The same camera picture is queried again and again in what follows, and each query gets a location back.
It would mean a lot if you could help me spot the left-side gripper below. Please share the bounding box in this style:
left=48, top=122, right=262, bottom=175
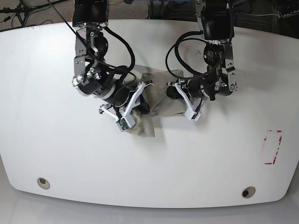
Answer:
left=166, top=79, right=208, bottom=112

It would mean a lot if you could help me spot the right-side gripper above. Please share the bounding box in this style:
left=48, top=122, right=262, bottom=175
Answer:
left=99, top=81, right=150, bottom=114

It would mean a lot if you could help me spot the beige T-shirt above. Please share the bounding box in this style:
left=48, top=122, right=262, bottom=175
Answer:
left=125, top=65, right=187, bottom=137

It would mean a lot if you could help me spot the black robot arm left side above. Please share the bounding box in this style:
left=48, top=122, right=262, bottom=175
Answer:
left=167, top=0, right=237, bottom=120

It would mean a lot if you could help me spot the red tape rectangle marking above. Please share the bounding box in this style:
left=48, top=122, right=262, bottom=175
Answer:
left=262, top=130, right=283, bottom=165

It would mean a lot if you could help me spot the white power strip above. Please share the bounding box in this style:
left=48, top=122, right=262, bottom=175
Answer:
left=278, top=9, right=299, bottom=19

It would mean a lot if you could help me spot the black tripod stand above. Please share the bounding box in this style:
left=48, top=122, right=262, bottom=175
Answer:
left=0, top=0, right=39, bottom=28

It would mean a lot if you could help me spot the right-side wrist camera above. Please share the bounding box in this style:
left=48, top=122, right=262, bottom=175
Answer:
left=115, top=118, right=136, bottom=132

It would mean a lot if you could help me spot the left-side wrist camera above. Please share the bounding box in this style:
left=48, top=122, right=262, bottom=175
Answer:
left=184, top=110, right=201, bottom=121

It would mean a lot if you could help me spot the left table cable grommet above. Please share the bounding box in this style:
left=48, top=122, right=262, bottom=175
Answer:
left=37, top=177, right=50, bottom=190

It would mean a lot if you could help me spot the table cable grommet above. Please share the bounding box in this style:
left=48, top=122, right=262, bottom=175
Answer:
left=37, top=177, right=50, bottom=190
left=242, top=186, right=256, bottom=199

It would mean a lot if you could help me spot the right table cable grommet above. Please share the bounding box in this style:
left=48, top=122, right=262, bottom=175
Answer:
left=242, top=186, right=256, bottom=199

